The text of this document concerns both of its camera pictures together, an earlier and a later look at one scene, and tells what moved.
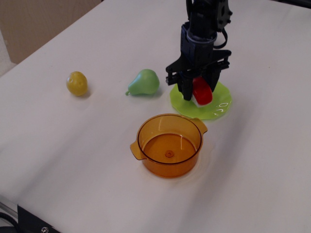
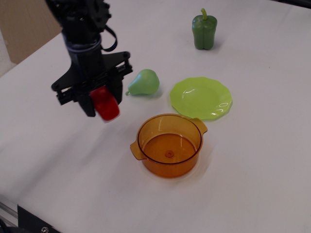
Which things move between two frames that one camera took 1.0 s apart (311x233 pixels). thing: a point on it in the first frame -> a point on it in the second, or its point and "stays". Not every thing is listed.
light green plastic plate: [221, 102] stays
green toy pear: [146, 81] stays
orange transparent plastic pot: [169, 144] stays
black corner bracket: [28, 223] stays
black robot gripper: [197, 58] -> [89, 69]
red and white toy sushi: [202, 94] -> [105, 104]
